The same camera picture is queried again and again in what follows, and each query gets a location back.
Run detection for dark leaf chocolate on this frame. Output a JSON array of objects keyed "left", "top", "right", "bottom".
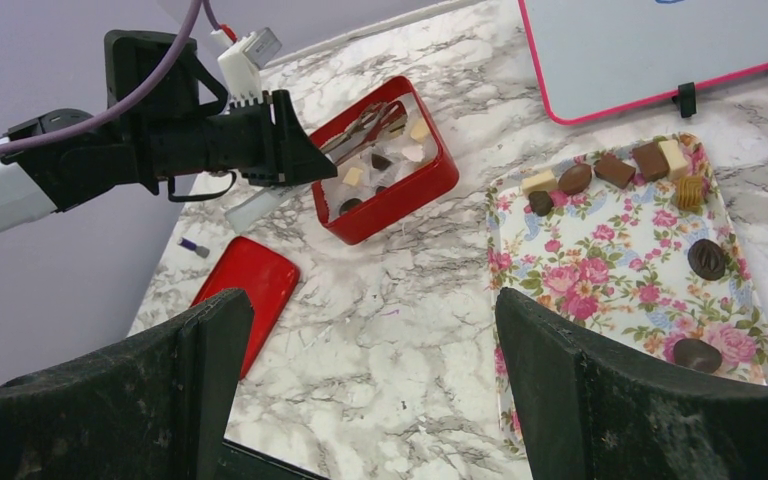
[{"left": 672, "top": 338, "right": 723, "bottom": 374}]

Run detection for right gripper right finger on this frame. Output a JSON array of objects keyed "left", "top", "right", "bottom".
[{"left": 495, "top": 288, "right": 768, "bottom": 479}]

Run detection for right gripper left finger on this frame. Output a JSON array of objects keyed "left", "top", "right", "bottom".
[{"left": 0, "top": 289, "right": 254, "bottom": 479}]

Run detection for red chocolate box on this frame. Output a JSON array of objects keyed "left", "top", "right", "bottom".
[{"left": 311, "top": 76, "right": 460, "bottom": 245}]

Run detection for small dark chocolate cup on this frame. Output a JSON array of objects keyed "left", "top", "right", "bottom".
[{"left": 528, "top": 190, "right": 555, "bottom": 217}]

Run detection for dark oval chocolate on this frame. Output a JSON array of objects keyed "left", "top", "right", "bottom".
[{"left": 557, "top": 163, "right": 593, "bottom": 196}]

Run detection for caramel swirl chocolate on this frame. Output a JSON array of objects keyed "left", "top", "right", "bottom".
[{"left": 673, "top": 176, "right": 707, "bottom": 211}]

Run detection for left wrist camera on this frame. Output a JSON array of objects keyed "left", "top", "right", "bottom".
[{"left": 211, "top": 24, "right": 282, "bottom": 105}]

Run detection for cream white chocolate bar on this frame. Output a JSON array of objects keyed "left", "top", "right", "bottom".
[{"left": 657, "top": 139, "right": 690, "bottom": 181}]

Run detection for metal serving tongs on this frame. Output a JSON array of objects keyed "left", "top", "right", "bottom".
[{"left": 225, "top": 100, "right": 407, "bottom": 235}]

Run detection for milk chocolate square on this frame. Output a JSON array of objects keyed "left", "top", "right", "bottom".
[{"left": 593, "top": 153, "right": 636, "bottom": 189}]

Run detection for white chocolate block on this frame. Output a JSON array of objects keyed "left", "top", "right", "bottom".
[{"left": 520, "top": 170, "right": 558, "bottom": 196}]

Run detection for floral serving tray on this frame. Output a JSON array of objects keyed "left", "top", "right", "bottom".
[{"left": 485, "top": 132, "right": 768, "bottom": 458}]

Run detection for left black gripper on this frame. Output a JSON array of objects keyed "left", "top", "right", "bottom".
[{"left": 147, "top": 90, "right": 337, "bottom": 187}]

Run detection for milk chocolate rectangle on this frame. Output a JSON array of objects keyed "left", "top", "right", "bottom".
[{"left": 631, "top": 142, "right": 669, "bottom": 182}]

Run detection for dark round chocolate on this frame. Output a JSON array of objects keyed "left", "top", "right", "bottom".
[{"left": 687, "top": 239, "right": 728, "bottom": 281}]

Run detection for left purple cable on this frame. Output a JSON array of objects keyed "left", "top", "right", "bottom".
[{"left": 0, "top": 0, "right": 223, "bottom": 168}]

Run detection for red box lid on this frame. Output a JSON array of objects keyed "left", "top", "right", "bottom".
[{"left": 191, "top": 237, "right": 301, "bottom": 379}]

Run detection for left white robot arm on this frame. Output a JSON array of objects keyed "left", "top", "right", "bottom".
[{"left": 0, "top": 39, "right": 337, "bottom": 233}]

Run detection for white square chocolate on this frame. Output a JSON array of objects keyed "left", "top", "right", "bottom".
[{"left": 342, "top": 167, "right": 365, "bottom": 187}]

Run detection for pink framed whiteboard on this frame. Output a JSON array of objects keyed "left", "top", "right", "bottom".
[{"left": 519, "top": 0, "right": 768, "bottom": 125}]

